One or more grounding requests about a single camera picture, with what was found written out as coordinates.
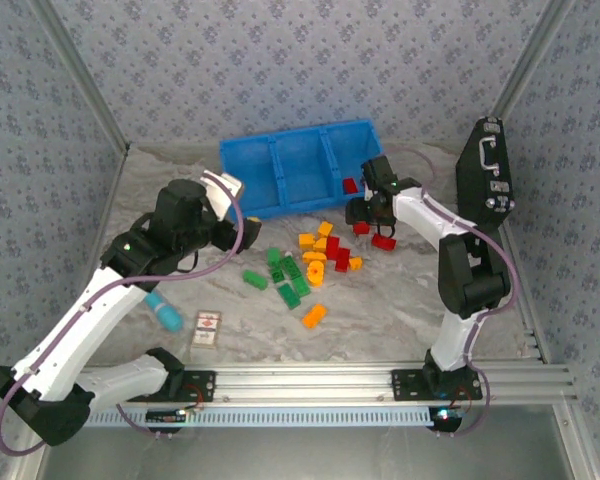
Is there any long narrow green lego brick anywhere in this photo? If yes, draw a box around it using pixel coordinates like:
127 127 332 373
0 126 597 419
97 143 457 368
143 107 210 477
242 270 269 292

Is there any green eight-stud lego brick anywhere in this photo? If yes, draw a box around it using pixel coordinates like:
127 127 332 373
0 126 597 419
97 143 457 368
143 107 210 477
276 282 302 311

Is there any long yellow lego brick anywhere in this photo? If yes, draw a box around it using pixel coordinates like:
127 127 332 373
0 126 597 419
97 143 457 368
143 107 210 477
301 303 329 330

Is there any playing card box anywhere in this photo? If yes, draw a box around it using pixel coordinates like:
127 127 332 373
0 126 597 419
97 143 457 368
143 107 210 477
189 309 224 351

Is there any black mounting plate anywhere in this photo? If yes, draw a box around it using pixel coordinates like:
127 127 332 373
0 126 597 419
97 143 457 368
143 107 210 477
390 368 483 403
129 368 217 404

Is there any small circuit board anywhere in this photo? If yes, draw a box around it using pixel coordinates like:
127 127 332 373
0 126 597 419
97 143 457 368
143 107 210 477
428 407 464 431
146 408 189 424

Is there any grey metal panel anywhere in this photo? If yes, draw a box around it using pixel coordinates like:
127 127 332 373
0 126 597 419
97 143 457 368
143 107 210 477
34 404 589 480

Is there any purple cable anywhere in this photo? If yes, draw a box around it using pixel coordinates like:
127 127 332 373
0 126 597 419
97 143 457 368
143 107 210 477
394 147 521 436
0 174 246 456

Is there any black case with metal handle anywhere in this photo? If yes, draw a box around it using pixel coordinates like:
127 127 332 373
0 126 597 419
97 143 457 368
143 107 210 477
454 117 517 234

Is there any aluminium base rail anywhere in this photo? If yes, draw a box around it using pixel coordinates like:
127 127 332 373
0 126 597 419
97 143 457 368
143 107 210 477
79 362 579 407

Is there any aluminium side rail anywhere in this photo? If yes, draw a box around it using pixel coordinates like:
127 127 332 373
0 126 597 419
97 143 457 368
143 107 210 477
499 222 551 364

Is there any aluminium frame post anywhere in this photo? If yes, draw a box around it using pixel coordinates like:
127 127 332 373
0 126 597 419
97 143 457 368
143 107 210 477
494 0 579 119
29 0 131 151

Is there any slotted cable duct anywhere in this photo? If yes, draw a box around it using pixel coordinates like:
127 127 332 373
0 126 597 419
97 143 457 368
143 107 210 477
82 405 439 429

